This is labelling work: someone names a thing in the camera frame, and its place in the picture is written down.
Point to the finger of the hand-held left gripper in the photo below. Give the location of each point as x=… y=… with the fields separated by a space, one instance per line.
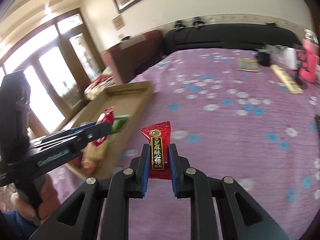
x=98 y=131
x=80 y=128

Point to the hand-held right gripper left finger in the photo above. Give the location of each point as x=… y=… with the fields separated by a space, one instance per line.
x=144 y=175

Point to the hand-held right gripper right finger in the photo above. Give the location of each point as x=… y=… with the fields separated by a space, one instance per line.
x=175 y=175

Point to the green snack packet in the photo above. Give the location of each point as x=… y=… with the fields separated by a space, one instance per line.
x=121 y=125

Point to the red candy packet black label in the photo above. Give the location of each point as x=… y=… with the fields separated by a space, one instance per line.
x=158 y=142

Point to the brown cardboard tray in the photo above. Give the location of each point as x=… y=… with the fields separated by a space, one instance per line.
x=130 y=97

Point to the person's left hand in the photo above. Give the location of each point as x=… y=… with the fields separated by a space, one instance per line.
x=50 y=195

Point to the red patterned blanket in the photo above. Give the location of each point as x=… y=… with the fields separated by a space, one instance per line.
x=98 y=85

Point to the wooden glass door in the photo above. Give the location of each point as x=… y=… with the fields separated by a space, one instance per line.
x=62 y=62

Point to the brown armchair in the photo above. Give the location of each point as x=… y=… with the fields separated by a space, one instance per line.
x=132 y=55

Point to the blue denim clothing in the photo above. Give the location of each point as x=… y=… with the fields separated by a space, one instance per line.
x=15 y=227

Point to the green booklet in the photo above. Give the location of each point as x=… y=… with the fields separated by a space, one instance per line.
x=248 y=65

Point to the long cream box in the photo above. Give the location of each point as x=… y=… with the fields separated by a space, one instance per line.
x=286 y=80

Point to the black sofa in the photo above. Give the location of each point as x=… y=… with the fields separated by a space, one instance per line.
x=225 y=37

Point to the black cup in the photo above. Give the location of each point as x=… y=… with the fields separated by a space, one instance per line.
x=264 y=58

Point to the dark phone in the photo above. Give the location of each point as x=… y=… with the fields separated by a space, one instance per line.
x=318 y=122

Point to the pink box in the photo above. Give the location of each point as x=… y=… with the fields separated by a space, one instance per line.
x=311 y=65

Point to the flat black clip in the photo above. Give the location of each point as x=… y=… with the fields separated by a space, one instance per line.
x=270 y=24

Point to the wall switch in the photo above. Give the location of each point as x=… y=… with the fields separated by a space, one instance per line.
x=120 y=36

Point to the small wall plaque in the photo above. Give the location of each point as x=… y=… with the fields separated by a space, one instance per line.
x=118 y=23

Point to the black clamp mount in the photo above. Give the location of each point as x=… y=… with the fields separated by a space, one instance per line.
x=198 y=22
x=180 y=25

